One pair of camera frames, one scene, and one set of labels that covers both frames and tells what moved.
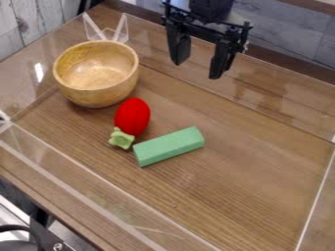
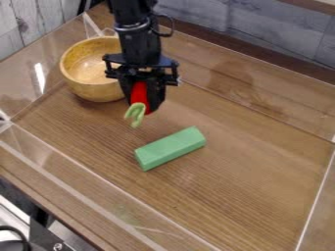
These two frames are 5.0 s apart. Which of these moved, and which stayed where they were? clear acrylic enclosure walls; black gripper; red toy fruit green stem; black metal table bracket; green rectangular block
Moved: red toy fruit green stem; black gripper
Stayed: clear acrylic enclosure walls; black metal table bracket; green rectangular block
